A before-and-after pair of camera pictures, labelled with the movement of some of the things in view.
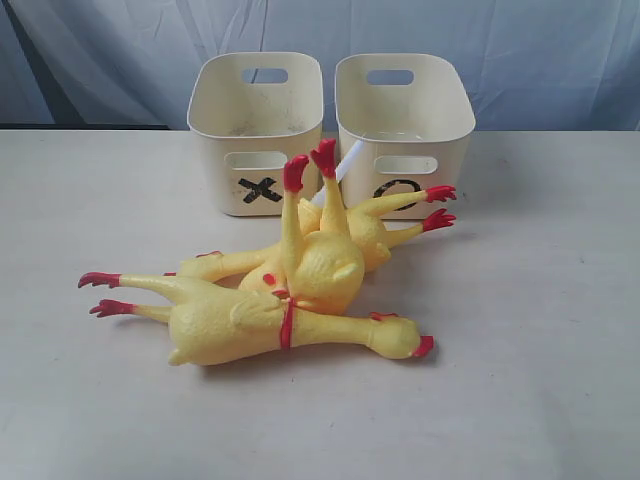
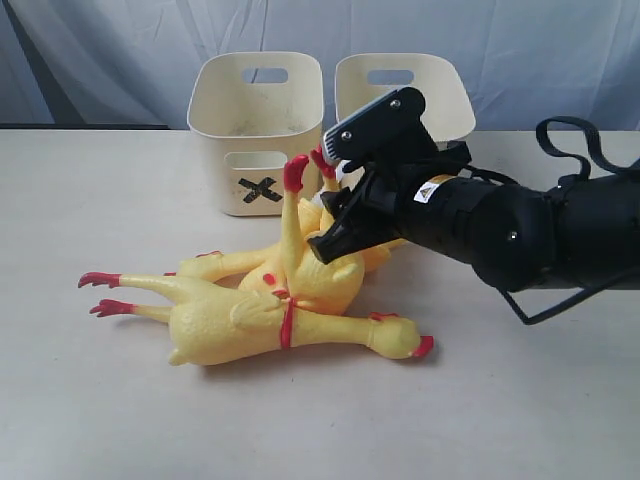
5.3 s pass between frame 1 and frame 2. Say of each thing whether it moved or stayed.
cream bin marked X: stayed
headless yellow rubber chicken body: stayed
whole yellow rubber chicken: stayed
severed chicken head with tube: moved
